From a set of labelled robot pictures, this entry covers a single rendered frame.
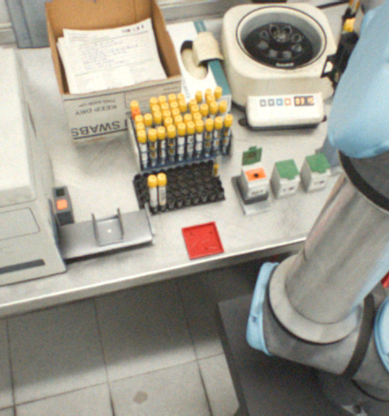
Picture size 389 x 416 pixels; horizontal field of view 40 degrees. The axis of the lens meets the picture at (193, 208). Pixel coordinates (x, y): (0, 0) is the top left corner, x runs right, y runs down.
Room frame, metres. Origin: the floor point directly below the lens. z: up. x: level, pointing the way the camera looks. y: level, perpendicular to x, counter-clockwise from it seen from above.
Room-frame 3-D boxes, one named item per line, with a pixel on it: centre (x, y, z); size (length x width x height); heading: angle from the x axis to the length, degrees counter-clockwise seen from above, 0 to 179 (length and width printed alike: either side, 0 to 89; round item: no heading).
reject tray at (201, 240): (0.47, -0.02, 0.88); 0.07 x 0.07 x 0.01; 18
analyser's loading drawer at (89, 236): (0.45, 0.17, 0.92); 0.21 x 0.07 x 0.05; 108
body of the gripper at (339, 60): (0.67, -0.26, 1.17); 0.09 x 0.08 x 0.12; 114
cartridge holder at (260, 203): (0.59, -0.11, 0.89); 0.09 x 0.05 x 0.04; 20
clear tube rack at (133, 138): (0.70, 0.04, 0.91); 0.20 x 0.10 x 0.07; 108
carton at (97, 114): (0.85, 0.20, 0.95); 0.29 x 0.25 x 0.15; 18
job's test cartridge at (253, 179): (0.59, -0.11, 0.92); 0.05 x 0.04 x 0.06; 20
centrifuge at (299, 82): (0.91, -0.17, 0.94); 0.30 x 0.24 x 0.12; 9
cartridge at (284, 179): (0.61, -0.18, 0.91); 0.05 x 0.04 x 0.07; 18
